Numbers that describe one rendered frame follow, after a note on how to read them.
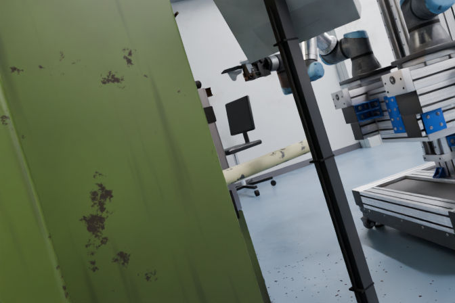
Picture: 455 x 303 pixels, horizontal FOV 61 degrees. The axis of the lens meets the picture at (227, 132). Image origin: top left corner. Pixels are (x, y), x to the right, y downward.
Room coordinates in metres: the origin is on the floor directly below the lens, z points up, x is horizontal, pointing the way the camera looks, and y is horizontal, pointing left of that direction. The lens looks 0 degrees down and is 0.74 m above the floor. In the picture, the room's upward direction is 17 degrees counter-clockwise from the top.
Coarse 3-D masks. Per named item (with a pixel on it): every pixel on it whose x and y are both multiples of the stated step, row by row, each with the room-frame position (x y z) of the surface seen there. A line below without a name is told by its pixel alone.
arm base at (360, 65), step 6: (360, 54) 1.96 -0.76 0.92; (366, 54) 1.96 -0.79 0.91; (372, 54) 1.97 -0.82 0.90; (354, 60) 1.99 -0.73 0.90; (360, 60) 1.97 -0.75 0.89; (366, 60) 1.95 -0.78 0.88; (372, 60) 1.95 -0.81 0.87; (354, 66) 1.99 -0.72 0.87; (360, 66) 1.97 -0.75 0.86; (366, 66) 1.94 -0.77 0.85; (372, 66) 1.94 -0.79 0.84; (378, 66) 1.95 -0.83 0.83; (354, 72) 1.99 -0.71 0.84; (360, 72) 1.96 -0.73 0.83
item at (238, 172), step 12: (300, 144) 1.24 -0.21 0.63; (264, 156) 1.16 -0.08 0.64; (276, 156) 1.18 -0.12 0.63; (288, 156) 1.20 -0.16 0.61; (228, 168) 1.10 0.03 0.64; (240, 168) 1.10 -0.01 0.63; (252, 168) 1.12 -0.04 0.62; (264, 168) 1.15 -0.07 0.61; (228, 180) 1.07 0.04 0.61; (240, 180) 1.11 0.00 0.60
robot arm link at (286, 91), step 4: (280, 72) 1.76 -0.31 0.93; (284, 72) 1.75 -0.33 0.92; (280, 76) 1.76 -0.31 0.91; (284, 76) 1.75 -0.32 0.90; (280, 80) 1.77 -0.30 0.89; (284, 80) 1.75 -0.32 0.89; (280, 84) 1.78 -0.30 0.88; (284, 84) 1.76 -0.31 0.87; (288, 84) 1.74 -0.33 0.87; (284, 88) 1.76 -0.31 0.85; (288, 88) 1.75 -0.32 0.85; (284, 92) 1.77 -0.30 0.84; (288, 92) 1.75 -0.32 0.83
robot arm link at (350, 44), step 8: (352, 32) 1.97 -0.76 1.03; (360, 32) 1.96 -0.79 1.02; (344, 40) 2.02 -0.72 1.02; (352, 40) 1.97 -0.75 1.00; (360, 40) 1.96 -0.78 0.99; (368, 40) 1.97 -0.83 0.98; (344, 48) 2.01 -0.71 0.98; (352, 48) 1.98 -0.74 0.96; (360, 48) 1.96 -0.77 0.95; (368, 48) 1.96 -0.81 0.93; (344, 56) 2.04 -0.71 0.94; (352, 56) 2.00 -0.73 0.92
